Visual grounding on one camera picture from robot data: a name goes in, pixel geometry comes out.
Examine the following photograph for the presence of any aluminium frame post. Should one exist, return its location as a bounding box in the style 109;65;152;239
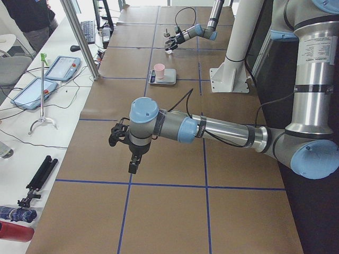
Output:
60;0;100;80

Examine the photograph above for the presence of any blue teach pendant far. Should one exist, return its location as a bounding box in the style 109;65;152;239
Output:
44;56;81;81

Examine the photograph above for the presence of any white digital kitchen scale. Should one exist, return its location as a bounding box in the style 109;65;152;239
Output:
148;68;177;86

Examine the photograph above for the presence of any blue teach pendant near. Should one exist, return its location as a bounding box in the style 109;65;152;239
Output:
11;77;58;110

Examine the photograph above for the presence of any brown paper table cover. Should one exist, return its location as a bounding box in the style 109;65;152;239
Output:
27;7;302;253

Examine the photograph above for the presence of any red water bottle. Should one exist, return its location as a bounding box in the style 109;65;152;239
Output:
1;221;34;242

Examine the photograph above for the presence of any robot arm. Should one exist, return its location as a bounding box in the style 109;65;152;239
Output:
125;1;338;179
165;0;225;51

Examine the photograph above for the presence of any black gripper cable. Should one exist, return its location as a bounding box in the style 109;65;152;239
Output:
152;88;296;148

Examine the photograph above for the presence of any pink cup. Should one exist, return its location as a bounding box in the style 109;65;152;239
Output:
154;63;165;79

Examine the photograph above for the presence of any metal reacher grabber tool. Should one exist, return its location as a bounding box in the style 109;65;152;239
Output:
28;53;57;135

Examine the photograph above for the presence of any grey water bottle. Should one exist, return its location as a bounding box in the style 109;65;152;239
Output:
0;142;14;159

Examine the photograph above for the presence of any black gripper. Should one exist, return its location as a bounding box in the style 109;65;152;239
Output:
128;143;151;174
170;32;185;48

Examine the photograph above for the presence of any black keyboard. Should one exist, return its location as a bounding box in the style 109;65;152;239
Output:
80;21;95;44

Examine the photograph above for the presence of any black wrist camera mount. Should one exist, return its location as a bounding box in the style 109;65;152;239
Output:
108;117;130;147

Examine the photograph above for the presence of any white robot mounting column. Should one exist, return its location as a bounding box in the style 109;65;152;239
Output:
210;0;264;93

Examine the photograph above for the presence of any standing person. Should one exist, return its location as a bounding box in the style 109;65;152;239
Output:
3;0;58;53

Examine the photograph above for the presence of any black computer mouse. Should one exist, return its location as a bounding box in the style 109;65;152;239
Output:
69;45;80;52

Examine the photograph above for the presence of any black folded tripod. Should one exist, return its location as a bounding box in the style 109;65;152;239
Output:
17;155;58;208

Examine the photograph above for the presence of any blue teach pendant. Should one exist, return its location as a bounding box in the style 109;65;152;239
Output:
11;77;58;110
44;56;81;81

